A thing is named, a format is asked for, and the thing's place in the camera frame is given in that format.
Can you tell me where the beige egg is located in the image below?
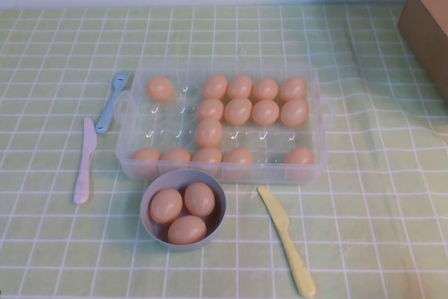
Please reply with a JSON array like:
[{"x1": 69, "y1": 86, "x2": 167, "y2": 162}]
[
  {"x1": 131, "y1": 147, "x2": 162, "y2": 177},
  {"x1": 283, "y1": 147, "x2": 315, "y2": 177},
  {"x1": 197, "y1": 97, "x2": 225, "y2": 120},
  {"x1": 184, "y1": 181, "x2": 216, "y2": 216},
  {"x1": 279, "y1": 76, "x2": 308, "y2": 102},
  {"x1": 195, "y1": 118, "x2": 223, "y2": 148},
  {"x1": 223, "y1": 97, "x2": 253, "y2": 125},
  {"x1": 167, "y1": 215, "x2": 208, "y2": 246},
  {"x1": 279, "y1": 98, "x2": 309, "y2": 127},
  {"x1": 226, "y1": 74, "x2": 253, "y2": 99},
  {"x1": 221, "y1": 147, "x2": 254, "y2": 179},
  {"x1": 146, "y1": 77, "x2": 174, "y2": 101},
  {"x1": 201, "y1": 74, "x2": 228, "y2": 99},
  {"x1": 160, "y1": 148, "x2": 192, "y2": 173},
  {"x1": 251, "y1": 99, "x2": 280, "y2": 126},
  {"x1": 191, "y1": 147, "x2": 223, "y2": 176},
  {"x1": 149, "y1": 188, "x2": 183, "y2": 224},
  {"x1": 252, "y1": 78, "x2": 279, "y2": 101}
]

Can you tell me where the brown cardboard box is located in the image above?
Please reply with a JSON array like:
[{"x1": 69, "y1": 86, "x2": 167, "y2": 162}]
[{"x1": 391, "y1": 0, "x2": 448, "y2": 104}]

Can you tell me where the grey-blue round bowl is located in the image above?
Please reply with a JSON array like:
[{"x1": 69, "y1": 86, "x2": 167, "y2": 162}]
[{"x1": 139, "y1": 168, "x2": 228, "y2": 253}]

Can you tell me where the green checked tablecloth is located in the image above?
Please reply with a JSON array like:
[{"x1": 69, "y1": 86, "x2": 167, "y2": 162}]
[{"x1": 0, "y1": 4, "x2": 448, "y2": 299}]

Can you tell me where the blue plastic fork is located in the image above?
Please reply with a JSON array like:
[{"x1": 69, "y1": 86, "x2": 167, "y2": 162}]
[{"x1": 94, "y1": 70, "x2": 133, "y2": 134}]

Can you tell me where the yellow plastic knife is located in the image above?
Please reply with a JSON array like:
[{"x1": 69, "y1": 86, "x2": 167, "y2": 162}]
[{"x1": 257, "y1": 186, "x2": 316, "y2": 298}]

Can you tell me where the clear plastic egg box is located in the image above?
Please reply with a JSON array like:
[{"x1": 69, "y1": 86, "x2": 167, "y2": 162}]
[{"x1": 113, "y1": 60, "x2": 335, "y2": 186}]

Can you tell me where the pink plastic knife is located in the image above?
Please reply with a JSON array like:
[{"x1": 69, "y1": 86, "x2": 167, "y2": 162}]
[{"x1": 72, "y1": 117, "x2": 98, "y2": 204}]

